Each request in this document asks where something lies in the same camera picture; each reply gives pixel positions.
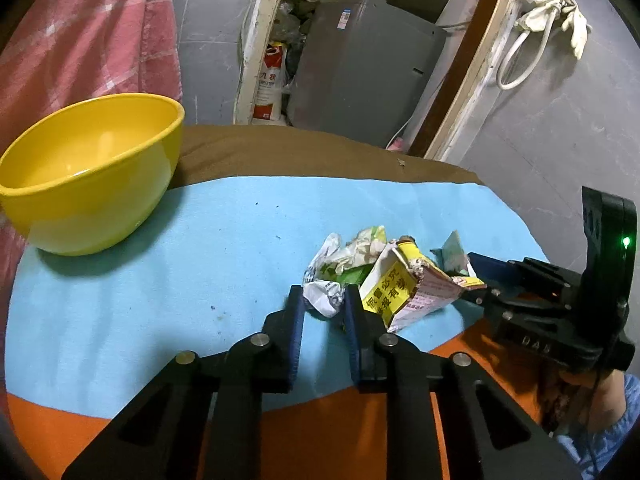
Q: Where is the colourful snack wrapper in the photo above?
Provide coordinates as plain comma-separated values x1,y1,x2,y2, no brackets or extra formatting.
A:
303,226,387,318

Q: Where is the grey refrigerator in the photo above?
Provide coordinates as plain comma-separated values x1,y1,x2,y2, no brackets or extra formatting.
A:
286,0,446,148

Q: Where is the yellow plastic bowl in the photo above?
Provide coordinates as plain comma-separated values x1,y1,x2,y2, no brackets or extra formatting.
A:
1,93,184,256

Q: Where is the brown table cover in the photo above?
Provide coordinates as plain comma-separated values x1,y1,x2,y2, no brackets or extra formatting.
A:
169,125,480,188

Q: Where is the blue orange table cloth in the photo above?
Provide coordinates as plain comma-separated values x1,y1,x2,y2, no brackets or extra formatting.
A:
4,177,547,479

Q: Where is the person's right hand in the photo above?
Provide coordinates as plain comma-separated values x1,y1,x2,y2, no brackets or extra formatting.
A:
537,368,627,434

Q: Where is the red white sack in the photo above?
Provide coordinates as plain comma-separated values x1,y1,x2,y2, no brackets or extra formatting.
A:
253,41,286,122

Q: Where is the pink checked cloth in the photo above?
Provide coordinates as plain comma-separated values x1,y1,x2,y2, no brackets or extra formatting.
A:
0,0,184,311

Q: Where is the yellow pink paper box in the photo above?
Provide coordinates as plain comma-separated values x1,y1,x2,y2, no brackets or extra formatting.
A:
359,236,486,333

